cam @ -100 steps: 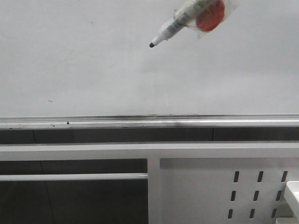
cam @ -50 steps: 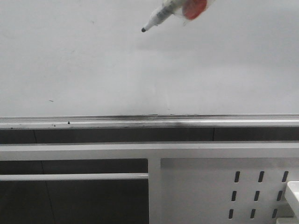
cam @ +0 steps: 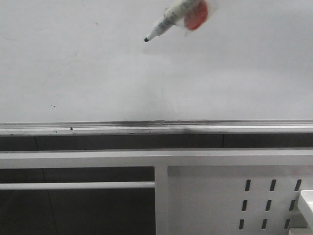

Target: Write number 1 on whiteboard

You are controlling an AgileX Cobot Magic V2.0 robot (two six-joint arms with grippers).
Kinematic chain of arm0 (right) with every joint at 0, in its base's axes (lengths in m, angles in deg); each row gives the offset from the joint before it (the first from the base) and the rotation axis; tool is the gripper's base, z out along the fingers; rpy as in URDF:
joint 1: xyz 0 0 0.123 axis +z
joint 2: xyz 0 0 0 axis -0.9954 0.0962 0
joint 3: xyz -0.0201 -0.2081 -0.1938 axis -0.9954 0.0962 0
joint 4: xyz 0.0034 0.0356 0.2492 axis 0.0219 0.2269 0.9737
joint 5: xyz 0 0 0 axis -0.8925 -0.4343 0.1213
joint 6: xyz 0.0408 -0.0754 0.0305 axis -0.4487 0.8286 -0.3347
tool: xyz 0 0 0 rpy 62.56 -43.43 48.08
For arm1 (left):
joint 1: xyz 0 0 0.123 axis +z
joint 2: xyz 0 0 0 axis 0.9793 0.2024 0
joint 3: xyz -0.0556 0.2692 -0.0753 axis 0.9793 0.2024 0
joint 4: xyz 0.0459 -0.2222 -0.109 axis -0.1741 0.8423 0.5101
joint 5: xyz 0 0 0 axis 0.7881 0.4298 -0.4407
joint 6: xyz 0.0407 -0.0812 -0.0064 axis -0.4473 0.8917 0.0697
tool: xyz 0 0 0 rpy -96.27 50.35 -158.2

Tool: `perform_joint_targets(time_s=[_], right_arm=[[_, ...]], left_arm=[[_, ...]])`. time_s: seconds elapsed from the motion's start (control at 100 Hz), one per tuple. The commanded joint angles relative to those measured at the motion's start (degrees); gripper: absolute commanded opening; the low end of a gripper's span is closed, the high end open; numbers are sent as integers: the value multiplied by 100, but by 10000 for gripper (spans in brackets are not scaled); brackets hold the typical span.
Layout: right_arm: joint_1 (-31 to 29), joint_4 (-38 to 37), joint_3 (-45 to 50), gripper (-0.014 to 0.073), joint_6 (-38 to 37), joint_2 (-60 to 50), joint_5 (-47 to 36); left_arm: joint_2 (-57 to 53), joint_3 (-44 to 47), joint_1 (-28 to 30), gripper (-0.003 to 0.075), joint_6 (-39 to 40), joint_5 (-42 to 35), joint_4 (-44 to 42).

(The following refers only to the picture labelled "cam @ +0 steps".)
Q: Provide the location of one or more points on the white whiteboard with aluminium frame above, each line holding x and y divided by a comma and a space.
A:
70, 67

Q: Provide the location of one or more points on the white black-tipped whiteboard marker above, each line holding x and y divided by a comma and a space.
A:
173, 14

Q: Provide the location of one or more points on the white plastic marker tray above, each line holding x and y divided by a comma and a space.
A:
305, 208

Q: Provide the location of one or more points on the white metal pegboard stand frame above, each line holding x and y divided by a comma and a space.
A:
153, 192

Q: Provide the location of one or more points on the red round magnet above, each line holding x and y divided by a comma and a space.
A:
197, 16

